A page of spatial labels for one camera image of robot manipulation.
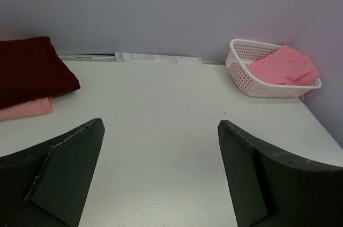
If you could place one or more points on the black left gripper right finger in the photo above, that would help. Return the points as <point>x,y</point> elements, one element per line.
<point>270,186</point>

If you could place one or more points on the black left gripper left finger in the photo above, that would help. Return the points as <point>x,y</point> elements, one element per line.
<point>47,184</point>

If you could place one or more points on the pink t-shirt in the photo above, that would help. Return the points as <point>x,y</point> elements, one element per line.
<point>286,66</point>

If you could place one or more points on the white perforated plastic basket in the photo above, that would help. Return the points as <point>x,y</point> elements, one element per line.
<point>243,53</point>

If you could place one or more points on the peach folded t-shirt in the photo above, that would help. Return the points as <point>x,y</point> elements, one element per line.
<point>31,108</point>

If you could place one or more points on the dark red folded t-shirt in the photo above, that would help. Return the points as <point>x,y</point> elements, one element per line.
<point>31,70</point>

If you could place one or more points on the white paper sheet at wall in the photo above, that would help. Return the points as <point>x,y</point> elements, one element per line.
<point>153,58</point>

